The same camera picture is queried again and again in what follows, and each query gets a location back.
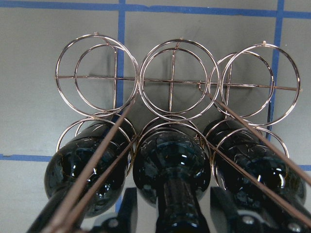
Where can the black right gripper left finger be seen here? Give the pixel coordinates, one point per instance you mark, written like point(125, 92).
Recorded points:
point(128, 212)

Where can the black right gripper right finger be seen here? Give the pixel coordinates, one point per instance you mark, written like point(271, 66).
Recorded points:
point(223, 209)

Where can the copper wire bottle basket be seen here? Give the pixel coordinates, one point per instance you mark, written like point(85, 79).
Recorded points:
point(179, 86)

